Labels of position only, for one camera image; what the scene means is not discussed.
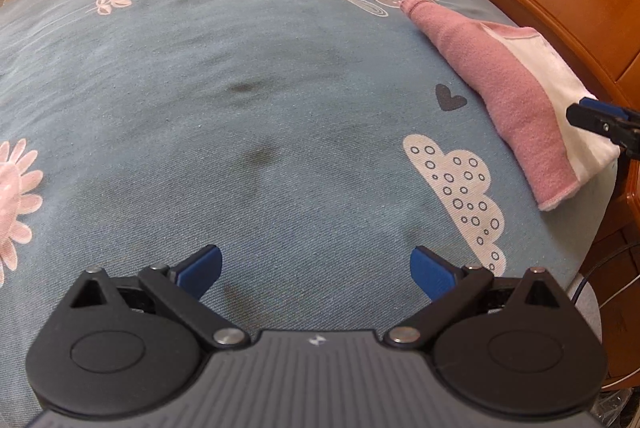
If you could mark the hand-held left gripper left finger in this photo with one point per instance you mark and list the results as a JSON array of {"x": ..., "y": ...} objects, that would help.
[{"x": 205, "y": 268}]

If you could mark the blue floral bed sheet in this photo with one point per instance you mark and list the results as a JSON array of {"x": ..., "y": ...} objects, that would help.
[{"x": 250, "y": 58}]

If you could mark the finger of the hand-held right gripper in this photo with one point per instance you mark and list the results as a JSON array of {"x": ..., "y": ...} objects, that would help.
[{"x": 590, "y": 116}]

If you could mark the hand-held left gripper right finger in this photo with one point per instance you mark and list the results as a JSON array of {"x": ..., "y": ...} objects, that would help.
[{"x": 432, "y": 270}]

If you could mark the pink and white knit sweater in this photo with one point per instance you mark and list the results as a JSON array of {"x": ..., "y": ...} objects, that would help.
[{"x": 500, "y": 98}]

